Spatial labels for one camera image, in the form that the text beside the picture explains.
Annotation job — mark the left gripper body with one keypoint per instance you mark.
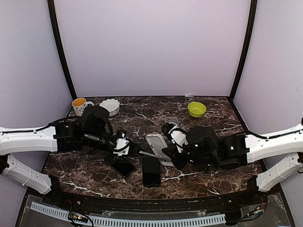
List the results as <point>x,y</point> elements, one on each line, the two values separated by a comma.
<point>132,149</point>

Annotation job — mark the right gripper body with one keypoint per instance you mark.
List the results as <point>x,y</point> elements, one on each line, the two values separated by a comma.
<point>178,145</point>

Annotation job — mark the clear magsafe phone case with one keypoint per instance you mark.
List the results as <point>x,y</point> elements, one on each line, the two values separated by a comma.
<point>172,119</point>

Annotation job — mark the white silicone phone case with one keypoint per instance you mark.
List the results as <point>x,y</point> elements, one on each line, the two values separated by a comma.
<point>157,143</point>

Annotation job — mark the black phone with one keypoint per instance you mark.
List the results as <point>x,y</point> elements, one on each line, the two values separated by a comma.
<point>120,164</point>
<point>151,172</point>

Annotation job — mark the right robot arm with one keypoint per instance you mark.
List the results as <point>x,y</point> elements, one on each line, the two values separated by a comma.
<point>200,146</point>

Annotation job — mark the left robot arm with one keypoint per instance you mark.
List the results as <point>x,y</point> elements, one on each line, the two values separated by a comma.
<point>92,129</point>

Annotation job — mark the green bowl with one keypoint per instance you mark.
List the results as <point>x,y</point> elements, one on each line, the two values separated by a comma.
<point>196,109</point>

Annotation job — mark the white scalloped bowl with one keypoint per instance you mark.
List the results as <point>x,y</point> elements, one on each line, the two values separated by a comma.
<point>112,105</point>

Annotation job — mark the patterned mug yellow inside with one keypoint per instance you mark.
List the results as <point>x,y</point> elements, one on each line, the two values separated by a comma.
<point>80,104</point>

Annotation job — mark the small circuit board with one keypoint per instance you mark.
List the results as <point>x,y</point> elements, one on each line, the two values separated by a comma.
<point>77,218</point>

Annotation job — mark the white slotted cable duct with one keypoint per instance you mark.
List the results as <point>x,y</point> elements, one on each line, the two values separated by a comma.
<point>97,221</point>

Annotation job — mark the black front table rail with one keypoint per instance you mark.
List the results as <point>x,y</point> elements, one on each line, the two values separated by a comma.
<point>231,202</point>

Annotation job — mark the right black frame post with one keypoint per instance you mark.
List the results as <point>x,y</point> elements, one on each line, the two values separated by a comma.
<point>245,49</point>

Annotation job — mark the black frame post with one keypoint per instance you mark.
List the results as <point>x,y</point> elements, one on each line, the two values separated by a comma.
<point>245,49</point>
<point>59,47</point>

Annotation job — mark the left black frame post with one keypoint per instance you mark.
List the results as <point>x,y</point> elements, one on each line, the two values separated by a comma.
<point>59,47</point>

